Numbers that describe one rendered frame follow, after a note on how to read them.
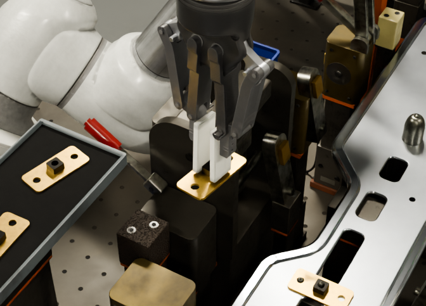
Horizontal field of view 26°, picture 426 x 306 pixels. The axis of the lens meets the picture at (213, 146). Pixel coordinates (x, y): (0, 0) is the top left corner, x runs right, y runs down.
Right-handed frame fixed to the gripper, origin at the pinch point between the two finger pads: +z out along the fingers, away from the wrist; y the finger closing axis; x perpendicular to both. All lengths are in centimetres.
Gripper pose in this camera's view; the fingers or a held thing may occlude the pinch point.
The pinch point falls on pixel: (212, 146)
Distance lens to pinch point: 99.7
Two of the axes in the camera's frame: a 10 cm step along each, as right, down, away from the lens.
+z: -0.2, 7.5, 6.6
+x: 6.2, -5.1, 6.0
